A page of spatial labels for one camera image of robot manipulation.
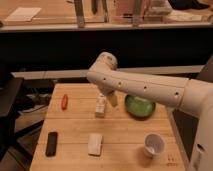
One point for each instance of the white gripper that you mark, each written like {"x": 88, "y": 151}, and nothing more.
{"x": 109, "y": 92}

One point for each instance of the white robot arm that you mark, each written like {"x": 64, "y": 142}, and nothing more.
{"x": 193, "y": 97}

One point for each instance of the white sponge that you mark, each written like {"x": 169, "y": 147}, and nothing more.
{"x": 95, "y": 144}

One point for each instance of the white bottle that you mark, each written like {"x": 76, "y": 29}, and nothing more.
{"x": 100, "y": 105}

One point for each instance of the green bowl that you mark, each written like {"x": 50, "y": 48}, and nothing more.
{"x": 139, "y": 107}

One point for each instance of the white paper cup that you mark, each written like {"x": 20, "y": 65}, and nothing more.
{"x": 154, "y": 145}

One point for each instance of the black rectangular device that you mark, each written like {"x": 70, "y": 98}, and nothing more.
{"x": 51, "y": 145}

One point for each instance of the white paper sheet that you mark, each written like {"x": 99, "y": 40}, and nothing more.
{"x": 23, "y": 14}

